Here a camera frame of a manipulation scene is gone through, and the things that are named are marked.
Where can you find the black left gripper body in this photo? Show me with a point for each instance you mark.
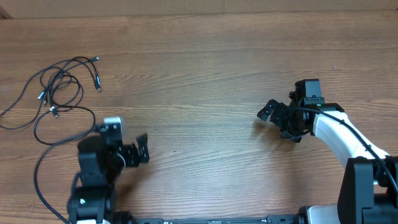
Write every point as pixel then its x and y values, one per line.
pixel 129 154

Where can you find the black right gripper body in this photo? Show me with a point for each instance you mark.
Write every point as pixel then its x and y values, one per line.
pixel 280 115

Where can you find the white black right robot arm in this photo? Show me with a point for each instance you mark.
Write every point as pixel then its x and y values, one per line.
pixel 368 192

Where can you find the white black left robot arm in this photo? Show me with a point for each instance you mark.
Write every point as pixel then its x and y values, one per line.
pixel 93 195

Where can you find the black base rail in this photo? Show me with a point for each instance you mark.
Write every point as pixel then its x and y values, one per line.
pixel 270 219

